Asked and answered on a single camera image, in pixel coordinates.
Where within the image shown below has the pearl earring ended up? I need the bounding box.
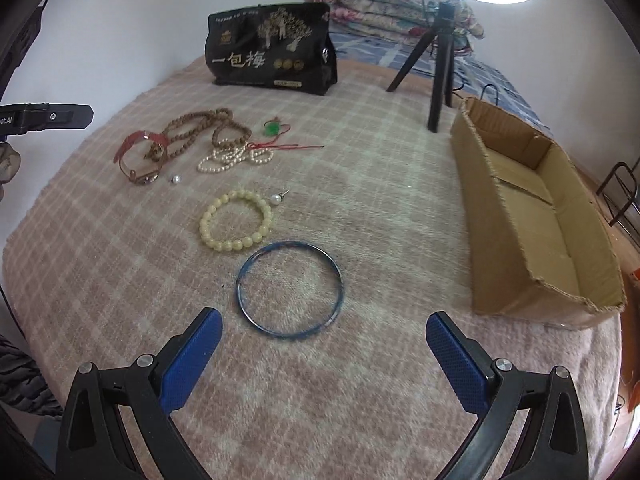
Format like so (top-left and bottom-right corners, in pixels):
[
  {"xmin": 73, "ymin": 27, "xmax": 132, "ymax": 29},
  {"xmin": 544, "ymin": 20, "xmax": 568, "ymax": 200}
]
[{"xmin": 269, "ymin": 190, "xmax": 290, "ymax": 207}]

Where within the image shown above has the black power cable with switch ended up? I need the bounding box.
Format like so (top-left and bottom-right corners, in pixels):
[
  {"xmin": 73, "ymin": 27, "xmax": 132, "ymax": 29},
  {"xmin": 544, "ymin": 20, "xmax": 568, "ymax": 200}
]
[{"xmin": 451, "ymin": 79, "xmax": 507, "ymax": 109}]

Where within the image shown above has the brown wooden bead necklace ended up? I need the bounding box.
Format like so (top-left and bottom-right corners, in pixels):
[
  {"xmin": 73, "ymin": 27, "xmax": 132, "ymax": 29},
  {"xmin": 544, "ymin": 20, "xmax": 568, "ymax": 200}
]
[{"xmin": 143, "ymin": 106, "xmax": 253, "ymax": 165}]

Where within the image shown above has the yellow bead bracelet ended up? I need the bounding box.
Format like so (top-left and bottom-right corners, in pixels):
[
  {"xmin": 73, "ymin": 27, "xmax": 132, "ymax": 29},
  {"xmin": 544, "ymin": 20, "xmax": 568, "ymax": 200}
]
[{"xmin": 198, "ymin": 187, "xmax": 276, "ymax": 252}]

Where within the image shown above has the black clothes rack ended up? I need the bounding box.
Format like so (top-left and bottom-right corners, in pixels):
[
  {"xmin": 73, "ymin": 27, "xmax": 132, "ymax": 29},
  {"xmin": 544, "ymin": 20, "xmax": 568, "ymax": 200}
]
[{"xmin": 597, "ymin": 158, "xmax": 640, "ymax": 247}]

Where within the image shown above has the green jade red cord pendant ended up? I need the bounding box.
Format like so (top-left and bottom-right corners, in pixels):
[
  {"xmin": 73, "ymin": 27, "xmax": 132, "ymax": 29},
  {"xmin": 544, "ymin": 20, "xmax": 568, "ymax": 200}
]
[{"xmin": 247, "ymin": 117, "xmax": 323, "ymax": 155}]

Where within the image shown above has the black snack bag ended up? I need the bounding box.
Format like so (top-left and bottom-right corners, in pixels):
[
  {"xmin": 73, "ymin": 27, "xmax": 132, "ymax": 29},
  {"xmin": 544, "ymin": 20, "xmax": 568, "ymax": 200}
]
[{"xmin": 205, "ymin": 2, "xmax": 337, "ymax": 96}]

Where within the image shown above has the blue patterned bed sheet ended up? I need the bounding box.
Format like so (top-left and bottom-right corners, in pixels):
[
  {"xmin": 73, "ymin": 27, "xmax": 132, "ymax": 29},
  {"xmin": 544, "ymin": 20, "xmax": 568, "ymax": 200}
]
[{"xmin": 330, "ymin": 27, "xmax": 552, "ymax": 136}]

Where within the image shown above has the cardboard box tray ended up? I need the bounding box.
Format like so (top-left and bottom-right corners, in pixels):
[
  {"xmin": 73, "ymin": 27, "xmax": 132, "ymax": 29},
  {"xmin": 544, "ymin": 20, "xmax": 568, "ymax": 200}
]
[{"xmin": 450, "ymin": 98, "xmax": 627, "ymax": 330}]

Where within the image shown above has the white pearl necklace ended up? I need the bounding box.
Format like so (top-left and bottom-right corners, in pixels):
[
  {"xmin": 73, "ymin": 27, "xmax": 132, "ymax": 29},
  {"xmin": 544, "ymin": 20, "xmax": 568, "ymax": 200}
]
[{"xmin": 195, "ymin": 142, "xmax": 276, "ymax": 176}]

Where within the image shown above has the black tripod stand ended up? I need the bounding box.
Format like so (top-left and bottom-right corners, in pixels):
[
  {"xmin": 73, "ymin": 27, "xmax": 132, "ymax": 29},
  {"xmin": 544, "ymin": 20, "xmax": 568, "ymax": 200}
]
[{"xmin": 386, "ymin": 0, "xmax": 460, "ymax": 132}]

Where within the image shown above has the floral folded quilt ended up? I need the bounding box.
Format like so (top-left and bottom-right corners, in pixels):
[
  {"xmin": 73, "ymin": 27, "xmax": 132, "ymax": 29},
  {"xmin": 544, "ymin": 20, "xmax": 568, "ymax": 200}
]
[{"xmin": 314, "ymin": 0, "xmax": 484, "ymax": 54}]

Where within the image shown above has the red strap wristwatch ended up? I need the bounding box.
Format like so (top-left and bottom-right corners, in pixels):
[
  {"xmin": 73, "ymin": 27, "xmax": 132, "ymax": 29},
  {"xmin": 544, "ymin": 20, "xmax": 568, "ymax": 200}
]
[{"xmin": 113, "ymin": 130, "xmax": 168, "ymax": 185}]

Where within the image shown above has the left hand in glove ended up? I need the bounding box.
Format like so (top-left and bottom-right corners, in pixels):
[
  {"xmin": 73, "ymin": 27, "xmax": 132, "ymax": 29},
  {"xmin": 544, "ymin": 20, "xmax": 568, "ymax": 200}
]
[{"xmin": 0, "ymin": 142, "xmax": 22, "ymax": 200}]

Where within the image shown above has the blue bangle bracelet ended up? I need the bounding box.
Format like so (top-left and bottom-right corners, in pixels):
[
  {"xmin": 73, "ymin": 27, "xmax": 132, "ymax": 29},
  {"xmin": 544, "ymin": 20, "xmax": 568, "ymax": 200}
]
[{"xmin": 234, "ymin": 239, "xmax": 345, "ymax": 339}]

